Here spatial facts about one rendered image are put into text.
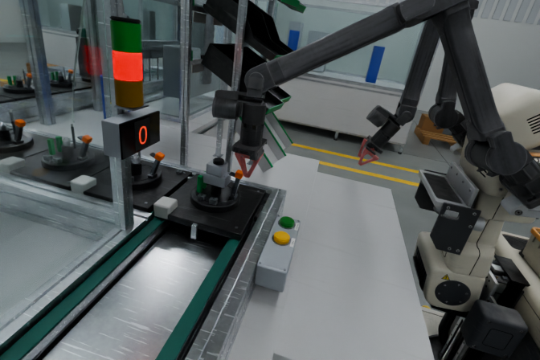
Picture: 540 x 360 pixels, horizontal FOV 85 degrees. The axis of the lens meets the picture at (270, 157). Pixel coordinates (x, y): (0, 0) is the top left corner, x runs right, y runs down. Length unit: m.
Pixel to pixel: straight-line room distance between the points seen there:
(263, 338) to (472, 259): 0.72
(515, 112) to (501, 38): 8.90
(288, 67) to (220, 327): 0.54
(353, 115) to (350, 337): 4.16
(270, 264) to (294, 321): 0.13
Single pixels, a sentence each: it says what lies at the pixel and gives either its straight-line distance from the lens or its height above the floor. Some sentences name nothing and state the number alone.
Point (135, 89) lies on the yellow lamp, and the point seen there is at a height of 1.30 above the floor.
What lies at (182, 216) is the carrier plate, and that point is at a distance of 0.79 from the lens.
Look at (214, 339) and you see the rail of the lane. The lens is 0.57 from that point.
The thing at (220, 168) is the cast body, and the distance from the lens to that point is 0.79.
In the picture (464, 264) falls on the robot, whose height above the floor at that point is 0.84.
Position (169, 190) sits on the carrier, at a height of 0.97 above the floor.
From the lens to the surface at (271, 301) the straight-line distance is 0.75.
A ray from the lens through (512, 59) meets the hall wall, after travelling 9.99.
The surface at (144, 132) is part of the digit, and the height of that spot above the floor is 1.21.
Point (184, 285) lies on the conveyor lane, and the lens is 0.70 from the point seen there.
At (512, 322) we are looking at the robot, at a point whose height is 0.75.
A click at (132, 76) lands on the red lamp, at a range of 0.61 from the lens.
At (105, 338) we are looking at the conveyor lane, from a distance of 0.65.
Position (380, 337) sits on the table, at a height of 0.86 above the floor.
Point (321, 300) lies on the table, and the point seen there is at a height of 0.86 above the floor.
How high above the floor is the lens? 1.43
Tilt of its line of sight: 23 degrees down
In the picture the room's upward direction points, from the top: 9 degrees clockwise
